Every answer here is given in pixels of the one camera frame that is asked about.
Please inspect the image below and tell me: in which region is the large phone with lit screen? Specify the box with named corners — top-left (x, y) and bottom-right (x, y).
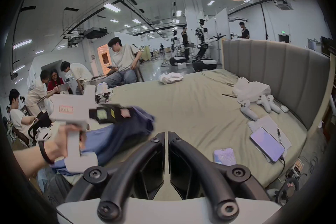
top-left (249, 127), bottom-right (285, 163)

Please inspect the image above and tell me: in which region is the crumpled white cloth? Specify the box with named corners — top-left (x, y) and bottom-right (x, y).
top-left (158, 72), bottom-right (184, 84)

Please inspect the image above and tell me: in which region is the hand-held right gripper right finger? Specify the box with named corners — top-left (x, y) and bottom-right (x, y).
top-left (167, 131), bottom-right (271, 222)

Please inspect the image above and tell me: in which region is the white plastic bag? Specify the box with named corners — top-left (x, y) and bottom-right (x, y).
top-left (232, 77), bottom-right (271, 103)

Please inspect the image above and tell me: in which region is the dark blue shirt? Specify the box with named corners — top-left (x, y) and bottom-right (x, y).
top-left (51, 106), bottom-right (156, 177)

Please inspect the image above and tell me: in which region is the group of people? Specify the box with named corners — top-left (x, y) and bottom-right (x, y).
top-left (25, 60), bottom-right (93, 116)

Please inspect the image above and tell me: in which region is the person's left forearm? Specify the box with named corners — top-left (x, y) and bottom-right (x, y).
top-left (12, 142), bottom-right (54, 179)

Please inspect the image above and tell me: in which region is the white hand controller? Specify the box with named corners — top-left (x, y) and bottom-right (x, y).
top-left (256, 96), bottom-right (272, 114)
top-left (266, 95), bottom-right (281, 114)
top-left (239, 99), bottom-right (258, 121)

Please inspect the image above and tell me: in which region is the small phone in pale case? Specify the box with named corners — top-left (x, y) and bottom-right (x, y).
top-left (213, 148), bottom-right (237, 166)

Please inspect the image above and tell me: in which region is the black cable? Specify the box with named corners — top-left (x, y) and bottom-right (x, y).
top-left (277, 127), bottom-right (286, 179)

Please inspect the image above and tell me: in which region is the bed with beige sheet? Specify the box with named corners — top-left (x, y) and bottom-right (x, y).
top-left (50, 68), bottom-right (309, 201)

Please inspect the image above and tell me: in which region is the person's left hand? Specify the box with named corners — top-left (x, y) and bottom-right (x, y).
top-left (39, 124), bottom-right (87, 164)

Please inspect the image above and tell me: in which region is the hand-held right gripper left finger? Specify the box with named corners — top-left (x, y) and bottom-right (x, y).
top-left (64, 132), bottom-right (166, 222)

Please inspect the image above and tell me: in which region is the spare hand-held gripper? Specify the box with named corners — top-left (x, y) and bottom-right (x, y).
top-left (95, 83), bottom-right (114, 104)

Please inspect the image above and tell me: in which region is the grey padded headboard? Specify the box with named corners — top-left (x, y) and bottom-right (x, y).
top-left (221, 39), bottom-right (332, 137)

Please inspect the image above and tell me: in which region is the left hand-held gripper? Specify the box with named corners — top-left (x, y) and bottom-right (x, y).
top-left (48, 85), bottom-right (137, 173)

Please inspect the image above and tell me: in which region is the black and white robot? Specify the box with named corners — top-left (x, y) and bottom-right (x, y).
top-left (192, 19), bottom-right (227, 72)

